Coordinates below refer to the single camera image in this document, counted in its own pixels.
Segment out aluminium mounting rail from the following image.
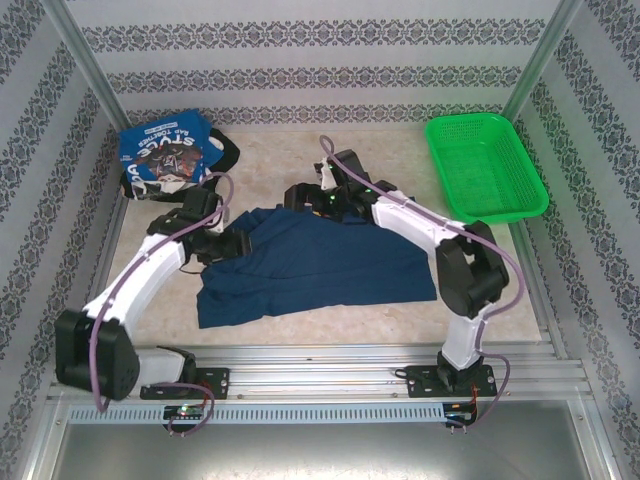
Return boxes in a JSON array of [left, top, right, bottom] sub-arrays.
[[47, 342, 594, 401]]

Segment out black printed t-shirt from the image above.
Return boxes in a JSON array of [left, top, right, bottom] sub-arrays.
[[119, 127, 242, 204]]

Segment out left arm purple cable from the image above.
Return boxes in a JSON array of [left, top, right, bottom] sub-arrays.
[[91, 171, 237, 437]]

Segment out navy blue t-shirt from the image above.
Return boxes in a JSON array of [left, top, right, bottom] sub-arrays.
[[195, 205, 437, 330]]

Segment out aluminium side rail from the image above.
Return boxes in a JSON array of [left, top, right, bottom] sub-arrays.
[[69, 144, 139, 364], [514, 214, 569, 359]]

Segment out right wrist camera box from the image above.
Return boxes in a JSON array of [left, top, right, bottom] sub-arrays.
[[313, 159, 337, 192]]

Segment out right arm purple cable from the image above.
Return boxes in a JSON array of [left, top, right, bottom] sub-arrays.
[[318, 134, 525, 436]]

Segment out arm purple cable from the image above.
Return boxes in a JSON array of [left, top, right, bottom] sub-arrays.
[[91, 171, 237, 437], [318, 134, 525, 436]]

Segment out green plastic basket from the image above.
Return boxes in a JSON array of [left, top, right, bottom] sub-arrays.
[[423, 112, 551, 226]]

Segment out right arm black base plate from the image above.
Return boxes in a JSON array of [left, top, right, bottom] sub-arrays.
[[407, 363, 499, 400]]

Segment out blue printed t-shirt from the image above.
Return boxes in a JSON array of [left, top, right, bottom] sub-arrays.
[[117, 108, 225, 185]]

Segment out aluminium frame post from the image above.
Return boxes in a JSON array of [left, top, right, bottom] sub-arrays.
[[489, 0, 586, 151], [42, 0, 139, 149]]

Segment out grey metal panel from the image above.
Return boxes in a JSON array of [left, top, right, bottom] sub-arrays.
[[29, 399, 619, 480]]

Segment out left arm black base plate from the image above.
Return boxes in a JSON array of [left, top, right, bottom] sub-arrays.
[[139, 367, 231, 401]]

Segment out slotted grey cable duct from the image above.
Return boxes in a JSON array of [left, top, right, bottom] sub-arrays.
[[66, 403, 447, 426]]

